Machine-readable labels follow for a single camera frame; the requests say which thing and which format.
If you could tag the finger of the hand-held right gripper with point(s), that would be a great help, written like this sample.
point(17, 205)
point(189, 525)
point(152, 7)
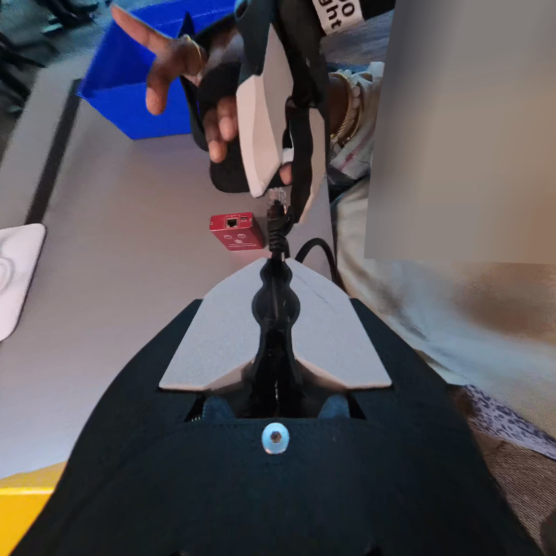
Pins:
point(265, 121)
point(315, 165)

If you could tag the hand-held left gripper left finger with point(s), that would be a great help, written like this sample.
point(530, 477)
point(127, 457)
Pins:
point(217, 339)

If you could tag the person's right forearm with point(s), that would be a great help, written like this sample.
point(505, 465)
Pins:
point(360, 152)

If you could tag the yellow plastic bin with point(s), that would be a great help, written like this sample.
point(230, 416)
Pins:
point(21, 512)

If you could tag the person's right hand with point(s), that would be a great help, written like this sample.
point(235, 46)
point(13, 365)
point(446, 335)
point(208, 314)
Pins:
point(173, 47)

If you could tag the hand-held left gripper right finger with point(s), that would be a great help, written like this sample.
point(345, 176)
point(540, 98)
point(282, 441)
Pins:
point(334, 339)

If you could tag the person's torso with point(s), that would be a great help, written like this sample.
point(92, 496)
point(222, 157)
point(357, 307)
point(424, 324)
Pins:
point(412, 325)

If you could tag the red adapter box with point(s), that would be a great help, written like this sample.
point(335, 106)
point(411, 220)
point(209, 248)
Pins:
point(243, 239)

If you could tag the blue plastic bin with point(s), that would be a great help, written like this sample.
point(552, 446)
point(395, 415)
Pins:
point(126, 95)

